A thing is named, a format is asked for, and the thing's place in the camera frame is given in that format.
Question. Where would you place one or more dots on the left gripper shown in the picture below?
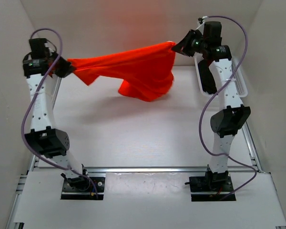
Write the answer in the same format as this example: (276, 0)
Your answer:
(67, 68)

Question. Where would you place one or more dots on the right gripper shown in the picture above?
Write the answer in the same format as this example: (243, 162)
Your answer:
(183, 46)

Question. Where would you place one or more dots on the orange shorts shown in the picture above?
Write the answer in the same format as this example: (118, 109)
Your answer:
(146, 73)

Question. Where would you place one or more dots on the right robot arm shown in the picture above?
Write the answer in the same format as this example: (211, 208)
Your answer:
(232, 113)

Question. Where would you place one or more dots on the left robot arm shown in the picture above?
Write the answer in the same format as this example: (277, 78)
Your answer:
(48, 142)

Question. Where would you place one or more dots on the black shorts in basket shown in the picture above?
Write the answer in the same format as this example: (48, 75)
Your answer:
(206, 77)

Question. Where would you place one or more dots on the white plastic basket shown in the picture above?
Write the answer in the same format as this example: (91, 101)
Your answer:
(238, 79)

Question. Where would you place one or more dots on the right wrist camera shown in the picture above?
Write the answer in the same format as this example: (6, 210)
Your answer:
(202, 20)

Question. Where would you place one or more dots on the aluminium front rail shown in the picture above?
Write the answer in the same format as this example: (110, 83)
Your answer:
(149, 169)

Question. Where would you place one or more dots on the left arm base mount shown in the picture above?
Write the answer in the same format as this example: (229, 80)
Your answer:
(80, 188)

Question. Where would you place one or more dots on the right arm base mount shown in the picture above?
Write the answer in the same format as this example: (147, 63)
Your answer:
(212, 186)

